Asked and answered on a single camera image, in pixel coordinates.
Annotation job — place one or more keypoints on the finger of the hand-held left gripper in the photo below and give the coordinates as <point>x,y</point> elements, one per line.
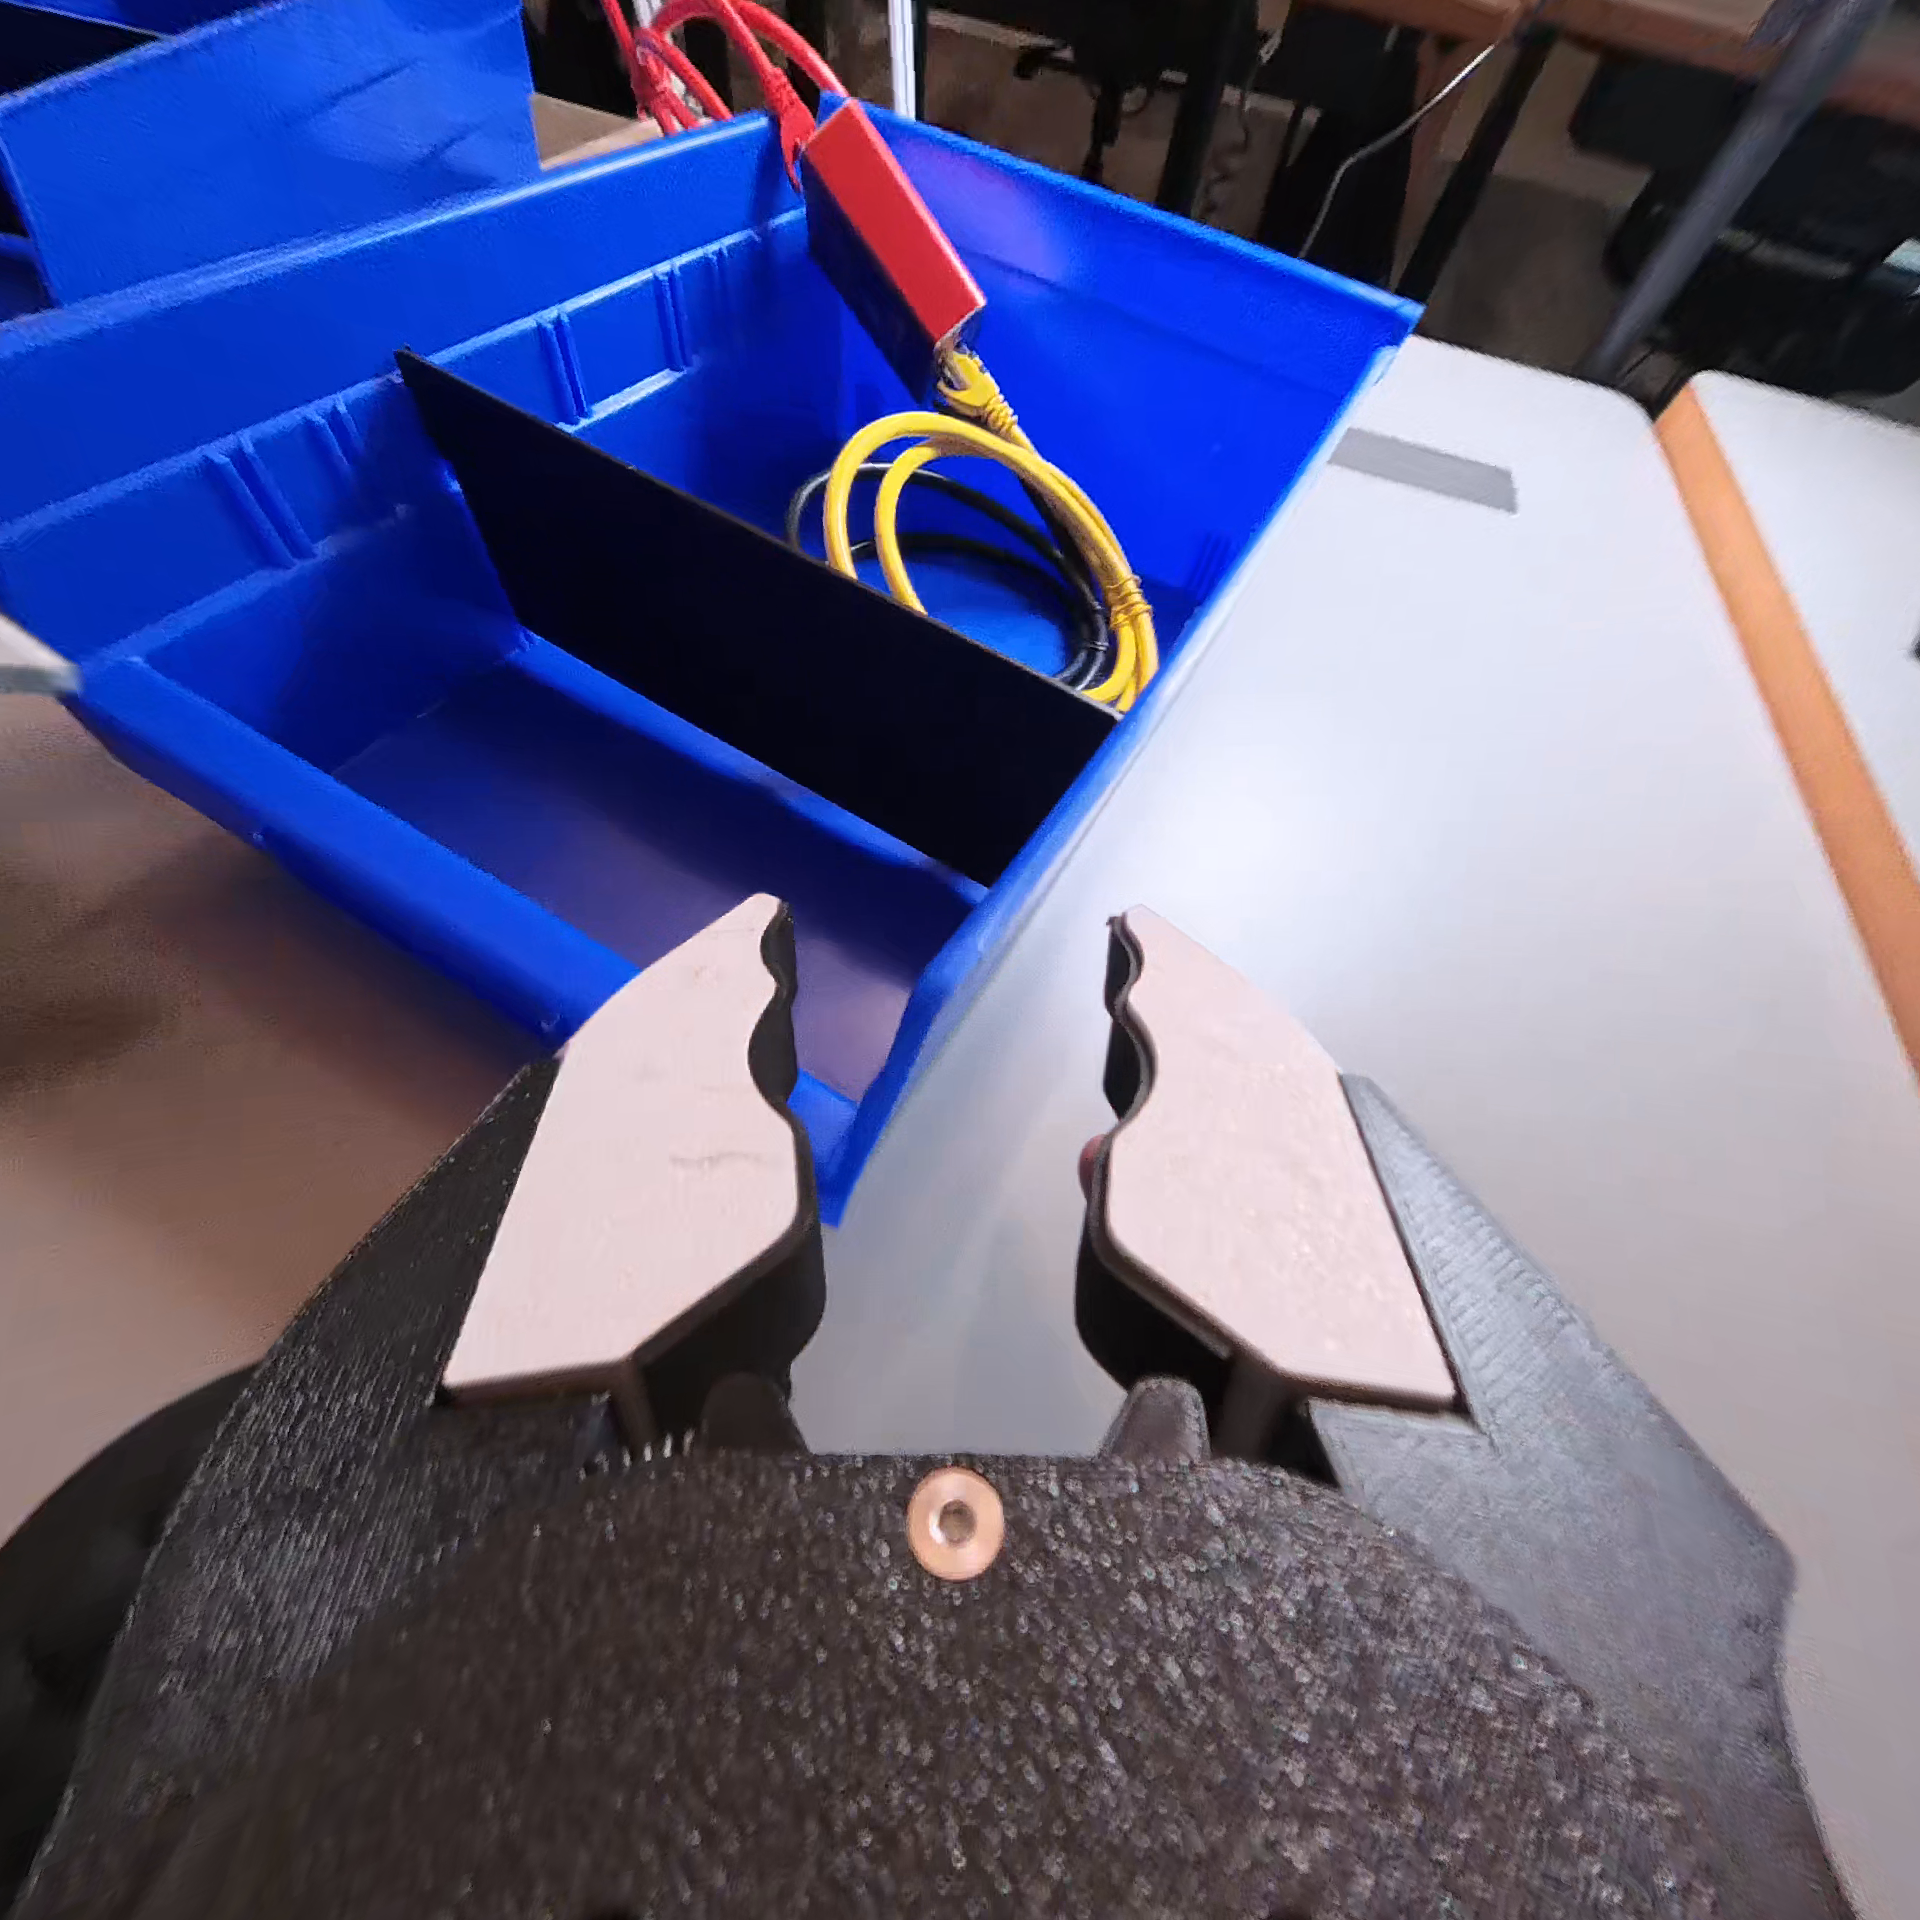
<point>30,668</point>

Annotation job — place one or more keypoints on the black bin divider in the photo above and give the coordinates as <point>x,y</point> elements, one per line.
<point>751,629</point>

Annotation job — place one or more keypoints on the person's right hand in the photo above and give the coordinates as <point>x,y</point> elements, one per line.
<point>1094,1170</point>

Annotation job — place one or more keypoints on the blue plastic bin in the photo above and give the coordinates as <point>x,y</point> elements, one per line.
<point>300,495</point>
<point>270,164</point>

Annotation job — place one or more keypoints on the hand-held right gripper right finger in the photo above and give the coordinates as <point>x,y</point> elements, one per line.
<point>1260,1201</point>

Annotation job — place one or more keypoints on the grey light stand pole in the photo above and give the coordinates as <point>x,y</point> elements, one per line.
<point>1725,181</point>

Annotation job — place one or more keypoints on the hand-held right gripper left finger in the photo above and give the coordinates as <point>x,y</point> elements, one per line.
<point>630,1170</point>

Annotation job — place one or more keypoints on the red metal ethernet adapter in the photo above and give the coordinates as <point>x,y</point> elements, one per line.
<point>886,225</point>

